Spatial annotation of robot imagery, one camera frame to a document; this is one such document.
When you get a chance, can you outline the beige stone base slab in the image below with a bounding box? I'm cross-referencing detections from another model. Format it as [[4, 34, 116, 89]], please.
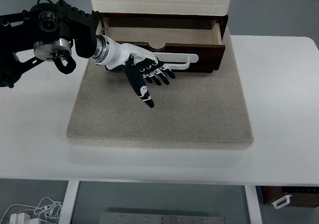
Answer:
[[67, 31, 254, 149]]

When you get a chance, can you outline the dark wooden drawer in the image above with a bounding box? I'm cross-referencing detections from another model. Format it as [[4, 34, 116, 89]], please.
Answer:
[[106, 27, 225, 73]]

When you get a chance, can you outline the white table leg right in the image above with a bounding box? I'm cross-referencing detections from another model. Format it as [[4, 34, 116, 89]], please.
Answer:
[[244, 185, 262, 224]]

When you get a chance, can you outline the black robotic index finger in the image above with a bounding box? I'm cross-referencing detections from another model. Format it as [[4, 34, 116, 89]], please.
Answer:
[[163, 64, 175, 79]]

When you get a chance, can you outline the dark wooden drawer cabinet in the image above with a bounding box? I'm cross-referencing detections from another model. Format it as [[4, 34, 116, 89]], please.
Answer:
[[100, 12, 228, 36]]

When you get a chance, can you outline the white drawer handle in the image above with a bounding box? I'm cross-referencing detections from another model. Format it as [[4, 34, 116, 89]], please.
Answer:
[[154, 52, 199, 70]]

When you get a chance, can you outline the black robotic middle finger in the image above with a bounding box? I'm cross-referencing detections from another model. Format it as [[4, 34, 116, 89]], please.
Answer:
[[156, 68, 169, 85]]

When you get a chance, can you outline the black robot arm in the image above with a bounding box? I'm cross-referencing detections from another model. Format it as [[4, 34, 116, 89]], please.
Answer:
[[0, 0, 175, 108]]

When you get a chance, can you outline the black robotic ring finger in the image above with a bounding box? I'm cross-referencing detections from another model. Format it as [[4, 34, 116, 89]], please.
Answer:
[[149, 71, 162, 86]]

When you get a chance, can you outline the black robotic little finger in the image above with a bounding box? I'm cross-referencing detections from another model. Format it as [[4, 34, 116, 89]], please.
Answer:
[[142, 72, 153, 84]]

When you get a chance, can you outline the brown box with white handle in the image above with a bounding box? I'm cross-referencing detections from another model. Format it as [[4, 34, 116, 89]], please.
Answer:
[[261, 186, 319, 209]]

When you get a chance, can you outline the white table leg left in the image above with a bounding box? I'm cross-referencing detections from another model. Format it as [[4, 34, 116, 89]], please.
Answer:
[[58, 181, 80, 224]]

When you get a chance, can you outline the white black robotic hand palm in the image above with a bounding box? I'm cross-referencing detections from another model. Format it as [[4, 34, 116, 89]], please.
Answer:
[[94, 35, 166, 70]]

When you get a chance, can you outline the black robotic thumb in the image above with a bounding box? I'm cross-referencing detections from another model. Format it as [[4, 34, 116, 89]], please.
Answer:
[[124, 60, 155, 108]]

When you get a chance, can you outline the white table leg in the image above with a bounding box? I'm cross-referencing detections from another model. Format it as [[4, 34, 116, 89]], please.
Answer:
[[244, 185, 262, 224], [58, 181, 80, 224]]

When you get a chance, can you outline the white power adapter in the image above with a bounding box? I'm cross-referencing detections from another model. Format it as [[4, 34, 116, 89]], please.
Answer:
[[9, 213, 30, 224]]

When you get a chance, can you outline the white cable on floor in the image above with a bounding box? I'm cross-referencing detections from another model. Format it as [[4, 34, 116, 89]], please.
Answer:
[[0, 197, 64, 224]]

